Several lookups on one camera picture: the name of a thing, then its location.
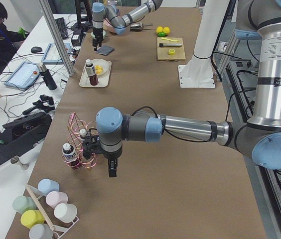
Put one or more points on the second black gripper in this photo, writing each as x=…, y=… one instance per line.
x=111, y=156

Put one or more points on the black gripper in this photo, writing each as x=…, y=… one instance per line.
x=98, y=33

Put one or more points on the white round plate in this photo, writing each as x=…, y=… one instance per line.
x=105, y=64

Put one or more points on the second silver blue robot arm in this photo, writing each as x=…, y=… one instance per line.
x=259, y=138

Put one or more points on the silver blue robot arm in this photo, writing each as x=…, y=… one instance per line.
x=100, y=12

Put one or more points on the dark drink bottle on tray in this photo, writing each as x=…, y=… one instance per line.
x=91, y=72

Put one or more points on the cream rabbit tray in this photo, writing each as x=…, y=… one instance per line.
x=103, y=80

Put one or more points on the green bowl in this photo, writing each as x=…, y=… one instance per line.
x=104, y=34

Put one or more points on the grey folded cloth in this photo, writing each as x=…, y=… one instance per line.
x=105, y=50

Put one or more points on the pink bowl with ice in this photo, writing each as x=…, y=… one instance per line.
x=108, y=26

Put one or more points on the black keyboard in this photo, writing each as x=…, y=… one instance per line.
x=60, y=22

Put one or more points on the metal scoop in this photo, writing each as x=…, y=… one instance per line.
x=139, y=26

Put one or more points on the bottle in rack rear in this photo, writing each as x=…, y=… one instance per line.
x=82, y=134

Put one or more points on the bottle in rack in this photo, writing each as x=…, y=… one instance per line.
x=82, y=134
x=70, y=156

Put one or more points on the bottle in rack front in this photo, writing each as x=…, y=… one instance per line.
x=70, y=156

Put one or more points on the far teach pendant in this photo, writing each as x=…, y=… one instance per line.
x=51, y=55

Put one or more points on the teach pendant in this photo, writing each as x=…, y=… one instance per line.
x=51, y=55
x=23, y=77

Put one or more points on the black thermos bottle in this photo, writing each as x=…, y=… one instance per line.
x=46, y=75

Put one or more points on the black computer mouse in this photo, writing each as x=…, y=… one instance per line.
x=36, y=49

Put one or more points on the yellow lemon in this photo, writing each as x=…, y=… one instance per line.
x=166, y=30
x=159, y=29

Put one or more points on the green lime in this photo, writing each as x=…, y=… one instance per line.
x=161, y=34

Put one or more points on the yellow plastic knife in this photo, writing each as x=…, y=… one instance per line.
x=169, y=39

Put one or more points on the wooden cutting board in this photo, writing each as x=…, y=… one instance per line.
x=162, y=52

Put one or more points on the white cup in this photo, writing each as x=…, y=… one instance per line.
x=65, y=212

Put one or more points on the pink cup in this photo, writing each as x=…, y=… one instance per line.
x=55, y=198

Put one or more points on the blue cup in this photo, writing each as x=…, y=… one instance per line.
x=45, y=186

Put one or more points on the half lemon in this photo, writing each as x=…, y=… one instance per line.
x=171, y=51

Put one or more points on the near teach pendant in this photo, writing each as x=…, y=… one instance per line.
x=23, y=77

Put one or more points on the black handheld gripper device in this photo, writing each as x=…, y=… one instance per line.
x=45, y=103

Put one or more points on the grey cup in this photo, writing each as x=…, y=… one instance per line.
x=40, y=231

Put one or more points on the green cup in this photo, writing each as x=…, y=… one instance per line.
x=23, y=203

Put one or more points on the yellow cup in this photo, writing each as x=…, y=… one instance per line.
x=31, y=218

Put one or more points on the black equipment case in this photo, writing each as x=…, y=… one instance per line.
x=20, y=135

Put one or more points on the aluminium frame post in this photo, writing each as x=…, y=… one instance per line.
x=49, y=18

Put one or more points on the copper wire bottle rack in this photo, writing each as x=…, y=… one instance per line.
x=74, y=125

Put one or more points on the white cup rack wooden handle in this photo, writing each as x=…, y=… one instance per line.
x=58, y=231

